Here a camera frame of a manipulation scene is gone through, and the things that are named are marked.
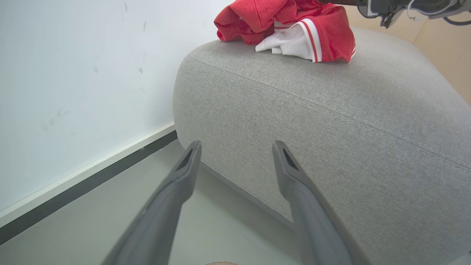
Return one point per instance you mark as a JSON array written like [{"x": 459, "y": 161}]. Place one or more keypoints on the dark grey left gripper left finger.
[{"x": 162, "y": 213}]

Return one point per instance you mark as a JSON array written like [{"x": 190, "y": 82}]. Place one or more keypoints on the white and black baseboard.
[{"x": 92, "y": 176}]

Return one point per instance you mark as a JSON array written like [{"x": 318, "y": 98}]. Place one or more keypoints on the grey fabric sofa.
[{"x": 331, "y": 129}]

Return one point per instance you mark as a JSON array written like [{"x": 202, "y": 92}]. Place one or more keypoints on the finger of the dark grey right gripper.
[{"x": 340, "y": 2}]

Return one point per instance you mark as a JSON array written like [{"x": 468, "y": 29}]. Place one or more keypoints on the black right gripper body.
[{"x": 382, "y": 9}]

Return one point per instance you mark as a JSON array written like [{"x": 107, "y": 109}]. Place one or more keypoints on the red and white garment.
[{"x": 257, "y": 14}]

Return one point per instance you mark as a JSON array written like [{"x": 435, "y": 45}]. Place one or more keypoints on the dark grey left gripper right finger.
[{"x": 312, "y": 217}]

